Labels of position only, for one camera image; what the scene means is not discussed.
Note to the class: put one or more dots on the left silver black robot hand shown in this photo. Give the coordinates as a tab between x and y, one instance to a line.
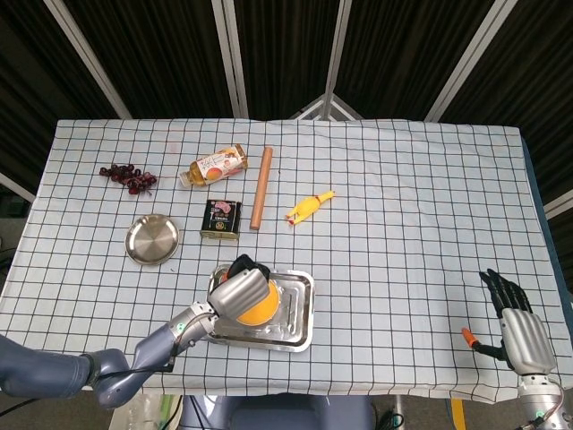
239	293

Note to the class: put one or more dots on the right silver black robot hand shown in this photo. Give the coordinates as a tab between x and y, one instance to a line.
526	336

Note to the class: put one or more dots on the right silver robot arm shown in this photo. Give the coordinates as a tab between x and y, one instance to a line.
544	403

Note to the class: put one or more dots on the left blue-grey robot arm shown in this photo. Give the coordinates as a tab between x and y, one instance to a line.
45	372

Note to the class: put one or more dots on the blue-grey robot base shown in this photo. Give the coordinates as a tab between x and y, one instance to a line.
277	414

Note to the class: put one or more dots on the orange bowl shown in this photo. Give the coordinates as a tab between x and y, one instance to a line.
262	311

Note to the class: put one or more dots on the rectangular steel tray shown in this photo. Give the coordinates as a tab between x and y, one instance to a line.
295	322

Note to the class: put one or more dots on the white blue checkered tablecloth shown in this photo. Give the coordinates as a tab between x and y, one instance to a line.
403	224

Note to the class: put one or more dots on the black luncheon meat tin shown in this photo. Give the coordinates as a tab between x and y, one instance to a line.
220	221

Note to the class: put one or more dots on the round steel plate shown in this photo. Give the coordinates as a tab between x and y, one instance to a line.
152	239

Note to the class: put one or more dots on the wooden rolling pin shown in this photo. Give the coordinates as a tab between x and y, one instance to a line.
261	190

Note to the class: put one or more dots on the yellow rubber chicken toy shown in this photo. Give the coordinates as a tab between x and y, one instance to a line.
309	207

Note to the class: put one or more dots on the peach tea plastic bottle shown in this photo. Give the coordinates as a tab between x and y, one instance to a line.
215	166

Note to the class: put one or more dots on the clear plastic bag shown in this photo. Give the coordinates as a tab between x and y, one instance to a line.
152	414

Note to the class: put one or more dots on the dark red grape bunch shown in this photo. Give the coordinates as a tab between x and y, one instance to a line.
134	179

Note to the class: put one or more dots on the dark blue under cloth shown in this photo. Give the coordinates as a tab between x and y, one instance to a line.
541	179

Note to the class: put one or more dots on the dark folding screen white frames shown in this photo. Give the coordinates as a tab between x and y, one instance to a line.
156	45

